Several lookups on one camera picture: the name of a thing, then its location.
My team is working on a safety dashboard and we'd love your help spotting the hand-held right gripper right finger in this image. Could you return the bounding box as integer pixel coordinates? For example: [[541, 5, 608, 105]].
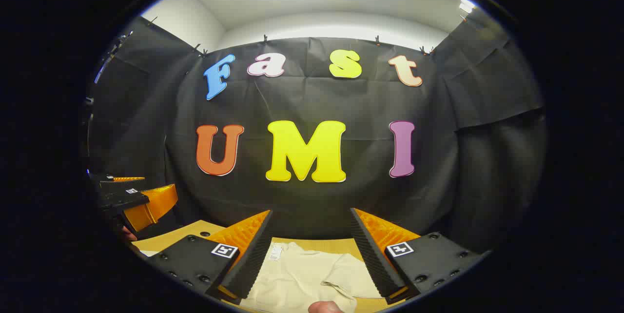
[[349, 208, 492, 305]]

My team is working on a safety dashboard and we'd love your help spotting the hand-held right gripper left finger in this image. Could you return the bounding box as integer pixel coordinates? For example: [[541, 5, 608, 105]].
[[145, 210, 273, 305]]

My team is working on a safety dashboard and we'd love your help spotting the cream knit sweater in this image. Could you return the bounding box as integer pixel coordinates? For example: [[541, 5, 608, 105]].
[[241, 242, 383, 313]]

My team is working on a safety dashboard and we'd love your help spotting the black backdrop cloth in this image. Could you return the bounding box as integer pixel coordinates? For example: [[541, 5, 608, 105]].
[[88, 8, 546, 255]]

